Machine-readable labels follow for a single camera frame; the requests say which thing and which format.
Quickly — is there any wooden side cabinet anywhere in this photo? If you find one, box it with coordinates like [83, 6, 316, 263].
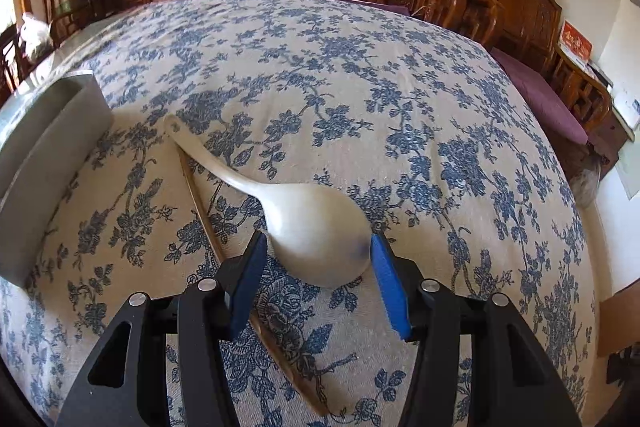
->
[588, 107, 634, 179]

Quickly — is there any purple sofa cushion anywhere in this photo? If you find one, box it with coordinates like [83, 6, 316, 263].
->
[348, 0, 410, 16]

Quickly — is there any purple armchair cushion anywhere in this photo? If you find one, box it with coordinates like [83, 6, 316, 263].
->
[490, 48, 588, 145]

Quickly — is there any blue floral tablecloth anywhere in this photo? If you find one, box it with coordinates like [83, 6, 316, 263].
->
[1, 0, 596, 425]

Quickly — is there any red paper box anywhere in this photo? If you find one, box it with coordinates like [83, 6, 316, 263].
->
[560, 20, 592, 63]

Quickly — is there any white ceramic soup spoon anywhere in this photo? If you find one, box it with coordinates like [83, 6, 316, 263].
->
[163, 114, 372, 288]

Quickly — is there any grey metal tray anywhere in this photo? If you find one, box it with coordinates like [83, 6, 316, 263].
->
[0, 70, 113, 287]

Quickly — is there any carved wooden armchair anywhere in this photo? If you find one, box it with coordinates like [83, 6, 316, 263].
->
[416, 0, 612, 142]

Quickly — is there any wooden dining chair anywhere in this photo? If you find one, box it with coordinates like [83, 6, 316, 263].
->
[0, 23, 28, 105]

